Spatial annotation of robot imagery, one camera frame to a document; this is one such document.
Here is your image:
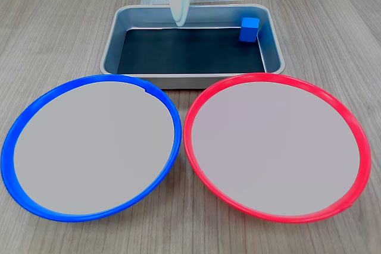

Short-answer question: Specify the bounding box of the blue rimmed white dish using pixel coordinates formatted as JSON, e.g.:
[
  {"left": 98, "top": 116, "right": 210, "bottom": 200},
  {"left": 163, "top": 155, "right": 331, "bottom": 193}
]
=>
[{"left": 1, "top": 74, "right": 183, "bottom": 223}]

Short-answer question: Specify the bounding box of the red rimmed white dish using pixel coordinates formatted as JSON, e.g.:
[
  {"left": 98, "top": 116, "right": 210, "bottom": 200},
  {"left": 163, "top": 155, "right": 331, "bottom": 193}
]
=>
[{"left": 183, "top": 72, "right": 372, "bottom": 224}]

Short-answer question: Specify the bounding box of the silver metal tray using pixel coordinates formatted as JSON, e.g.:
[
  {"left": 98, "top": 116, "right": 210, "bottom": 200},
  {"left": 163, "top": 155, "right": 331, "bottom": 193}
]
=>
[{"left": 99, "top": 4, "right": 286, "bottom": 90}]

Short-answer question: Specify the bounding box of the blue cube block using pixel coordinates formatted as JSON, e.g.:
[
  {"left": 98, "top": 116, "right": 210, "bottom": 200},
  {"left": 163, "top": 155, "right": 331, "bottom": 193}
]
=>
[{"left": 239, "top": 17, "right": 260, "bottom": 42}]

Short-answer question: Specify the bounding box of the black tray liner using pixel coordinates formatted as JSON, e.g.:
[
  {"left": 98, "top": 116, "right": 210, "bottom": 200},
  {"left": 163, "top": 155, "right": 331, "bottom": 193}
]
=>
[{"left": 117, "top": 27, "right": 267, "bottom": 75}]

